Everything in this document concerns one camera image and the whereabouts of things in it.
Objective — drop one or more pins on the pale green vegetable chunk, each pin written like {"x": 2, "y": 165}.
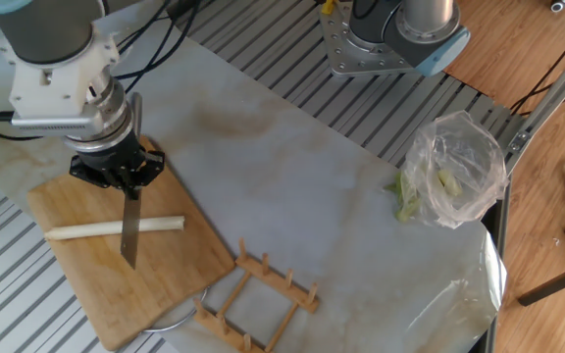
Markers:
{"x": 450, "y": 182}

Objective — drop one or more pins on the green vegetable scraps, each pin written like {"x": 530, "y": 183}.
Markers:
{"x": 405, "y": 201}

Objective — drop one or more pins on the steel cleaver knife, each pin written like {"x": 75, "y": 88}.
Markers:
{"x": 130, "y": 230}

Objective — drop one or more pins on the white scallion stalk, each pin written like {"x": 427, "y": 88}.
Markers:
{"x": 91, "y": 228}

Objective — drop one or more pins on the small white cylinder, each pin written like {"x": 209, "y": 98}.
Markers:
{"x": 558, "y": 6}

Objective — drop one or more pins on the clear plastic bag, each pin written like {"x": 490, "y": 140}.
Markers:
{"x": 469, "y": 162}

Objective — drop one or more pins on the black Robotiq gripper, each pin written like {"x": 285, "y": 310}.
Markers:
{"x": 111, "y": 164}

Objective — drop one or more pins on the marble pattern table sheet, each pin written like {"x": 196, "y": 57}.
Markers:
{"x": 287, "y": 171}

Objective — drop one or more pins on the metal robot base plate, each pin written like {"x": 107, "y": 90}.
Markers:
{"x": 341, "y": 49}

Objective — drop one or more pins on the wooden cutting board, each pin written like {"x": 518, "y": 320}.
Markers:
{"x": 174, "y": 265}

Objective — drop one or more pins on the wooden peg rack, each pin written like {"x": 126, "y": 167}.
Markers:
{"x": 272, "y": 279}

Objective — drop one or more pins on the yellow plastic clip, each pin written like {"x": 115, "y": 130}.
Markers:
{"x": 328, "y": 7}

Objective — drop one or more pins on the dark brown wooden bar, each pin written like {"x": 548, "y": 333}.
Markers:
{"x": 557, "y": 284}

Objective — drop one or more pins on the aluminium frame beam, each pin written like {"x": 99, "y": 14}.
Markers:
{"x": 552, "y": 93}

